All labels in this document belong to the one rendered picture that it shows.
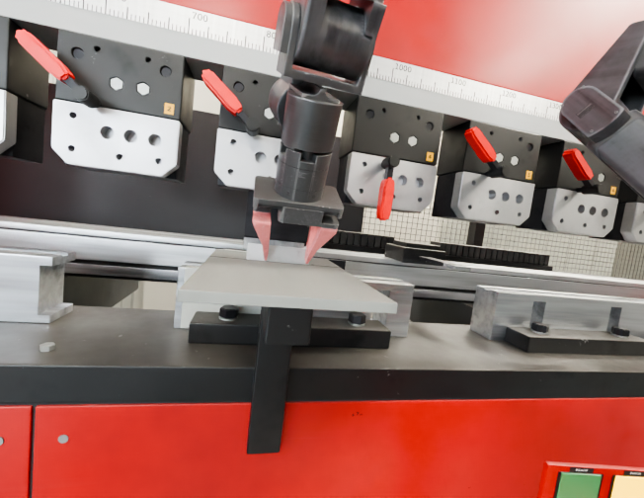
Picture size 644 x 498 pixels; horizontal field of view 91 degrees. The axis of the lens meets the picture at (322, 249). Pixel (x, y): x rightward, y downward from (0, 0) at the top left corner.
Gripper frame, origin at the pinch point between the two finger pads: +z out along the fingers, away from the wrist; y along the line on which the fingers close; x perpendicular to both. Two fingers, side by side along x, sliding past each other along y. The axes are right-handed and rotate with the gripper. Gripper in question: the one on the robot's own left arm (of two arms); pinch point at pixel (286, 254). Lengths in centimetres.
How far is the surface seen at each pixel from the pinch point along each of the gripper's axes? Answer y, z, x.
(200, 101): 53, 34, -252
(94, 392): 20.2, 13.2, 11.4
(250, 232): 5.0, 3.1, -9.7
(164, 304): 67, 181, -171
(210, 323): 9.1, 10.9, 2.7
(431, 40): -20.0, -28.1, -22.7
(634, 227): -70, -7, -11
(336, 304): -2.4, -6.4, 15.8
